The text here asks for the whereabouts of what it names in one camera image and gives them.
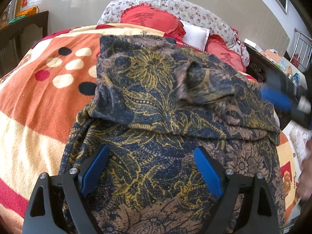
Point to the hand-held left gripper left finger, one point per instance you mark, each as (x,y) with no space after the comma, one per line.
(95,170)

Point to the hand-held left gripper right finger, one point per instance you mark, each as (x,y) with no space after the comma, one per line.
(208,173)

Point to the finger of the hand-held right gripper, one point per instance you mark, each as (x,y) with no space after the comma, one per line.
(275,98)

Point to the dark floral patterned garment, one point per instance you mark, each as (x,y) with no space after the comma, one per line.
(151,102)

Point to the person's right forearm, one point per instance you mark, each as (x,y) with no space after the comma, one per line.
(306,173)

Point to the dark wooden nightstand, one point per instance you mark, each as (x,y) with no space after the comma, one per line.
(268,65)

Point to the metal rack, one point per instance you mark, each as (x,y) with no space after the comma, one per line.
(301,48)

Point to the small red heart pillow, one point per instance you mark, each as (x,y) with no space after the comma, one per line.
(224,53)

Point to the orange red cream printed blanket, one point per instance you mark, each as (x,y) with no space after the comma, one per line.
(36,102)

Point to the white pillow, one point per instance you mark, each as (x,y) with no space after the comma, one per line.
(195,36)

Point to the long floral pillow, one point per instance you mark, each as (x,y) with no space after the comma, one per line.
(195,12)

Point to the large red heart pillow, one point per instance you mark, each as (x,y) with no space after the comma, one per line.
(146,19)

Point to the dark wooden cabinet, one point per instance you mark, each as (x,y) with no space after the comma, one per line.
(24,36)

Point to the small floral pillow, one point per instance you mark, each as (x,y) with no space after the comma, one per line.
(114,9)

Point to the green bundle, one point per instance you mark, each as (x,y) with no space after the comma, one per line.
(20,17)

